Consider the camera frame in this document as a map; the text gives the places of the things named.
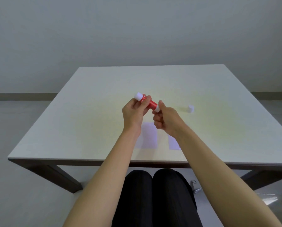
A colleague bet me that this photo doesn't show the person's black trousers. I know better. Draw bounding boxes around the person's black trousers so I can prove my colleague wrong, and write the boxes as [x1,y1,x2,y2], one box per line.
[111,168,204,227]

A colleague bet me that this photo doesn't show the person's right forearm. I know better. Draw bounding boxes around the person's right forearm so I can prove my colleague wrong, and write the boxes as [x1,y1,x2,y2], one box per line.
[170,126,282,227]

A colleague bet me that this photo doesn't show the dark wooden table frame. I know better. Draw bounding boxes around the dark wooden table frame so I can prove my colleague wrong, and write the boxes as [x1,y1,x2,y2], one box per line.
[8,158,282,194]

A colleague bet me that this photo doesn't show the person's left hand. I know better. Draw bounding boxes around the person's left hand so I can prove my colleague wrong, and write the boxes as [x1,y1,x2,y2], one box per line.
[122,94,152,136]

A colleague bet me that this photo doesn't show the silver metal clip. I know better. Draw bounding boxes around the silver metal clip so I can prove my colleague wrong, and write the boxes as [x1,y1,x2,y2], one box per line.
[190,180,202,194]

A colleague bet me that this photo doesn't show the large white paper sheet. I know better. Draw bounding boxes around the large white paper sheet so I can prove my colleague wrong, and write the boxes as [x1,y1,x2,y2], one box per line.
[135,122,158,150]

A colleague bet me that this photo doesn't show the small white paper sheet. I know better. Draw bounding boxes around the small white paper sheet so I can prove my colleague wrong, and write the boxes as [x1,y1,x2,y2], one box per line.
[168,133,182,151]

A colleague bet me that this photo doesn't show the person's right hand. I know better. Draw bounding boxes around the person's right hand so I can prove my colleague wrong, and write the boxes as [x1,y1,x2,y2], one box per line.
[152,100,188,138]

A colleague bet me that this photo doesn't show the person's left forearm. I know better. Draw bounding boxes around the person's left forearm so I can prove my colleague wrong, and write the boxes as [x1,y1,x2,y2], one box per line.
[63,128,142,227]

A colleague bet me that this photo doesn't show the red glue stick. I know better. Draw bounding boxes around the red glue stick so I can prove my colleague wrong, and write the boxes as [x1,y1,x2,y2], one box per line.
[134,92,161,113]

